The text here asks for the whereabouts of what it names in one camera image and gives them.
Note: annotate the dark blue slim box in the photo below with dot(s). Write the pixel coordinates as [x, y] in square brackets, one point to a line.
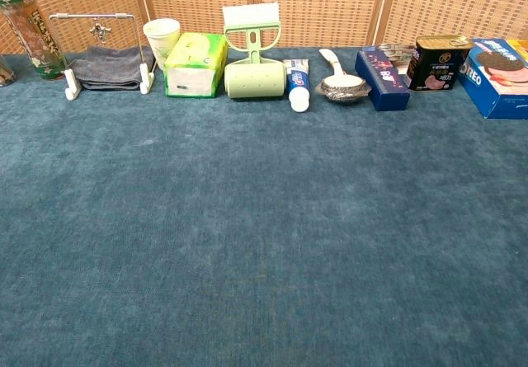
[381, 80]

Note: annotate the blue-green table cloth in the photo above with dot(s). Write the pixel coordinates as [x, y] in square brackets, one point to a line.
[264, 227]

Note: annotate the white blue toothpaste tube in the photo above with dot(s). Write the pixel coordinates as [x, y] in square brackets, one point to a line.
[298, 84]

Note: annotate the blue Oreo box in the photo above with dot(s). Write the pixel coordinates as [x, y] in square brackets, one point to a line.
[495, 80]

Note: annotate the green tea bottle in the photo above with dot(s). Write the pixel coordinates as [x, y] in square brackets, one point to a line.
[32, 33]

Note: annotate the grey folded towel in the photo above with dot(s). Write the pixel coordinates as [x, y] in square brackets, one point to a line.
[107, 68]

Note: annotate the white metal hanging rack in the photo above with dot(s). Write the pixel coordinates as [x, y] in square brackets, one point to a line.
[70, 82]

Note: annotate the dark jar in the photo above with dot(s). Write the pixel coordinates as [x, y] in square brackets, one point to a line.
[6, 76]

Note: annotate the woven rattan folding screen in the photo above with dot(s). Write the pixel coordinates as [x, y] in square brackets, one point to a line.
[313, 4]

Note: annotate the black luncheon meat can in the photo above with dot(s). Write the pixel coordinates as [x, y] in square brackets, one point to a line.
[437, 68]

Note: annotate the white paper cup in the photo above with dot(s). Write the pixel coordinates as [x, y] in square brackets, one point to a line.
[161, 41]

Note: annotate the small metal key bunch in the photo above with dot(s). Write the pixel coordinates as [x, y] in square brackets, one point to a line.
[99, 32]

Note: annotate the green lint roller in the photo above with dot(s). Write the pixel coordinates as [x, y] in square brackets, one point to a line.
[253, 74]

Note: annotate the silver patterned small dish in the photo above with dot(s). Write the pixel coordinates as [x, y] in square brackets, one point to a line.
[344, 94]

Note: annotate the green tissue box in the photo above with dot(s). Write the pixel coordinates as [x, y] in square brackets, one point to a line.
[194, 68]

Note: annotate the white ceramic spoon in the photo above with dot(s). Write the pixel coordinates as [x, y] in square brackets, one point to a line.
[340, 76]

